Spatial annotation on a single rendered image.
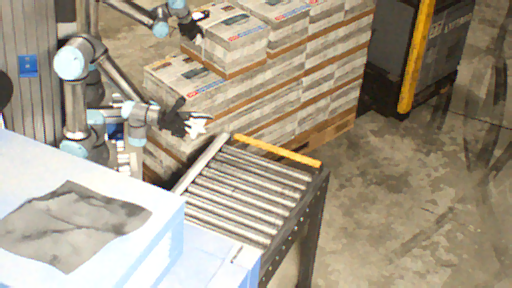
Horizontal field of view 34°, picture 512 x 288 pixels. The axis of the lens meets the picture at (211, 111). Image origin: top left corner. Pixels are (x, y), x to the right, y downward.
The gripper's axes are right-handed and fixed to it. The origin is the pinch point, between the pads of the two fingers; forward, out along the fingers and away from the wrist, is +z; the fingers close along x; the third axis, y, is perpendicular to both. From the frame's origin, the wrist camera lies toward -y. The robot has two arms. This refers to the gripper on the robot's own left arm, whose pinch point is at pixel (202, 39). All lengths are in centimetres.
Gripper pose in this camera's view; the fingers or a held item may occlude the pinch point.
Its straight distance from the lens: 422.2
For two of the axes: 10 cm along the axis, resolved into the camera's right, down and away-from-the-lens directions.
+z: 3.3, 5.3, 7.8
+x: 6.7, 4.6, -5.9
